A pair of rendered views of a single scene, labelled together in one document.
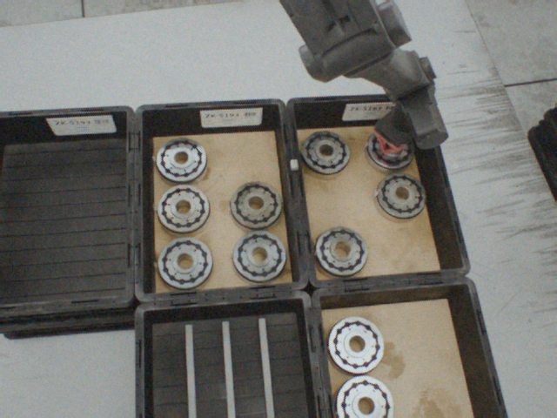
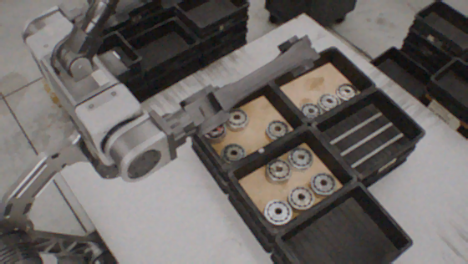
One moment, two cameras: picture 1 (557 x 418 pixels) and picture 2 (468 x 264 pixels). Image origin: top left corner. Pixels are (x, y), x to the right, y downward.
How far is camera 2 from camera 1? 126 cm
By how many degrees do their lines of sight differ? 48
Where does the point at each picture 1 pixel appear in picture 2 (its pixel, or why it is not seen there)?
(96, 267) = (348, 222)
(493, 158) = (172, 106)
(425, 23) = not seen: hidden behind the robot
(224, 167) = (265, 196)
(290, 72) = (168, 215)
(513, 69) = (26, 160)
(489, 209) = not seen: hidden behind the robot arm
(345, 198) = (248, 140)
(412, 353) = (297, 97)
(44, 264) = (362, 245)
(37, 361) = not seen: hidden behind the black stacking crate
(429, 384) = (305, 88)
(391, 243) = (258, 118)
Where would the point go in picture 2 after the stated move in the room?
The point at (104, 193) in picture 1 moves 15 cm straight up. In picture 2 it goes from (313, 241) to (323, 225)
